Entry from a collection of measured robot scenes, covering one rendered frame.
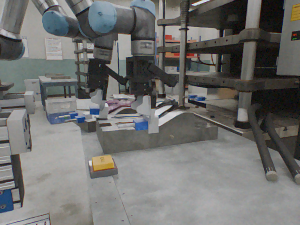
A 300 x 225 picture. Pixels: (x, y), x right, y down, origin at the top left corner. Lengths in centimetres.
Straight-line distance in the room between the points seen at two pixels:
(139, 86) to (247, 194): 42
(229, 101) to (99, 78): 109
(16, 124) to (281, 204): 67
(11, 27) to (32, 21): 706
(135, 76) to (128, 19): 16
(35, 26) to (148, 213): 792
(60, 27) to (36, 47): 736
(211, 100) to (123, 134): 94
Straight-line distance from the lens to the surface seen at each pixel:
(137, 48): 66
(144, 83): 67
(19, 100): 112
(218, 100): 166
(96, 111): 96
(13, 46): 122
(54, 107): 449
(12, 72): 817
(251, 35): 121
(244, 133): 122
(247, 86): 120
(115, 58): 544
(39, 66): 816
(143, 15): 67
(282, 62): 124
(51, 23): 83
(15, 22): 120
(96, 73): 92
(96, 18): 61
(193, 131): 93
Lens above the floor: 113
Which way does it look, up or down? 13 degrees down
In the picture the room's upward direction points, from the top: straight up
